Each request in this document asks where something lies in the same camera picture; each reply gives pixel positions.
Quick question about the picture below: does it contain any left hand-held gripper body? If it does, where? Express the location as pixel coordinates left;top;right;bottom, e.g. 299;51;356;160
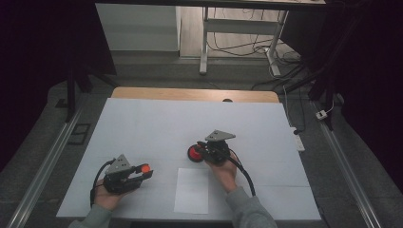
103;154;144;195

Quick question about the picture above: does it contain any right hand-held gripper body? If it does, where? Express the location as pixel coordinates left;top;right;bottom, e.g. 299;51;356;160
202;129;237;166

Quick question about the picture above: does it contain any round red ink pad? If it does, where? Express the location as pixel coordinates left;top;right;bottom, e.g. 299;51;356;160
187;143;205;163

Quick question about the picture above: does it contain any person's left hand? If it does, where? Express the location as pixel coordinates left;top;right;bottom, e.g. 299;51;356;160
93;179;128;212

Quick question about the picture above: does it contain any person's right hand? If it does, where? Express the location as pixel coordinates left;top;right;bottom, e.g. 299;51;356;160
204;153;240;195

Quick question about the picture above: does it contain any white paper sheet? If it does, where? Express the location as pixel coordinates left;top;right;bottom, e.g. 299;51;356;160
173;167;210;215

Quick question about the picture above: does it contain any white table cover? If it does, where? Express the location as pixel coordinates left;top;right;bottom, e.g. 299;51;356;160
56;97;322;221

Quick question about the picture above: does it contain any wooden table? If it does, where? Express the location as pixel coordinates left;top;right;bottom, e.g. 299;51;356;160
110;86;280;104

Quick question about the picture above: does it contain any black floor socket plate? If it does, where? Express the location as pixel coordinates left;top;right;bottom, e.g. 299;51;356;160
67;123;92;146

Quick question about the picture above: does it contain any white power strip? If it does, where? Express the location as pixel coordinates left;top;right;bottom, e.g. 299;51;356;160
290;126;306;153

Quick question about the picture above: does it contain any black metal stand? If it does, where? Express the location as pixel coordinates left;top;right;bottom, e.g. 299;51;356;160
284;18;345;131
64;58;119;124

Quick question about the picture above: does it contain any white metal stand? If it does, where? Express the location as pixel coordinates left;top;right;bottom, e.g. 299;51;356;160
206;8;305;91

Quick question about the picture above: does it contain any light grey cabinet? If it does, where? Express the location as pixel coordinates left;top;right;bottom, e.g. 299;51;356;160
95;3;182;52

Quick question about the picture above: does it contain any dark curtain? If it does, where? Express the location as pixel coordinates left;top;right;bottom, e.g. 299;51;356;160
279;0;403;186
0;0;118;174

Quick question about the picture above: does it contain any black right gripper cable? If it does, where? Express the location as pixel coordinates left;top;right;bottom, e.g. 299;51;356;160
227;148;257;198

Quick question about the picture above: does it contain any aluminium floor rail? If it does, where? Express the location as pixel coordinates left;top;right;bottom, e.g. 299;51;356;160
6;104;86;228
311;100;383;228

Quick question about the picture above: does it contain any desk with white frame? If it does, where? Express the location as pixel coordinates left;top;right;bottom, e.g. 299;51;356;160
94;0;327;77

